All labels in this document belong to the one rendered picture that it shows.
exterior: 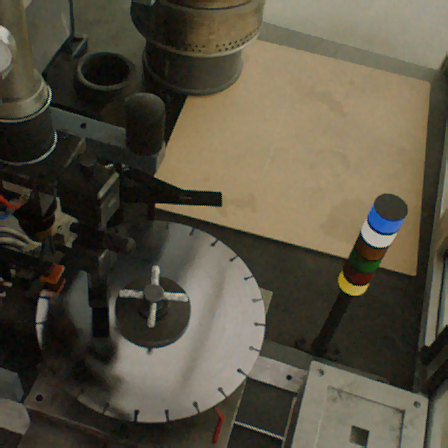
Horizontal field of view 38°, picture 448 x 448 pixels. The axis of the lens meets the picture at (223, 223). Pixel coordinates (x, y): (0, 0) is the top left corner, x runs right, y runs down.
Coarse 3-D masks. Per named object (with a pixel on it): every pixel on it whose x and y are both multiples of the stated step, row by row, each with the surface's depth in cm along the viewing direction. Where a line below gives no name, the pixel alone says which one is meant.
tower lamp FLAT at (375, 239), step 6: (366, 222) 88; (366, 228) 88; (372, 228) 87; (366, 234) 89; (372, 234) 88; (378, 234) 87; (384, 234) 87; (390, 234) 87; (366, 240) 89; (372, 240) 88; (378, 240) 88; (384, 240) 88; (390, 240) 88; (372, 246) 89; (378, 246) 89; (384, 246) 89
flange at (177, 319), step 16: (128, 288) 97; (176, 288) 98; (128, 304) 95; (176, 304) 96; (128, 320) 94; (144, 320) 94; (160, 320) 94; (176, 320) 94; (128, 336) 93; (144, 336) 93; (160, 336) 93; (176, 336) 93
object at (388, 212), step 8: (376, 200) 86; (384, 200) 86; (392, 200) 86; (400, 200) 86; (376, 208) 85; (384, 208) 85; (392, 208) 85; (400, 208) 85; (368, 216) 88; (376, 216) 85; (384, 216) 84; (392, 216) 85; (400, 216) 85; (376, 224) 86; (384, 224) 85; (392, 224) 85; (400, 224) 86; (384, 232) 86; (392, 232) 87
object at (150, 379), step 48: (144, 240) 103; (192, 240) 104; (48, 288) 96; (192, 288) 99; (240, 288) 100; (48, 336) 92; (96, 336) 93; (192, 336) 94; (240, 336) 95; (96, 384) 89; (144, 384) 89; (192, 384) 90
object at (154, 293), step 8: (152, 272) 94; (152, 280) 94; (144, 288) 92; (152, 288) 92; (160, 288) 92; (120, 296) 92; (128, 296) 92; (136, 296) 92; (144, 296) 91; (152, 296) 91; (160, 296) 92; (168, 296) 92; (176, 296) 92; (184, 296) 92; (144, 304) 93; (152, 304) 91; (160, 304) 93; (152, 312) 90; (152, 320) 90
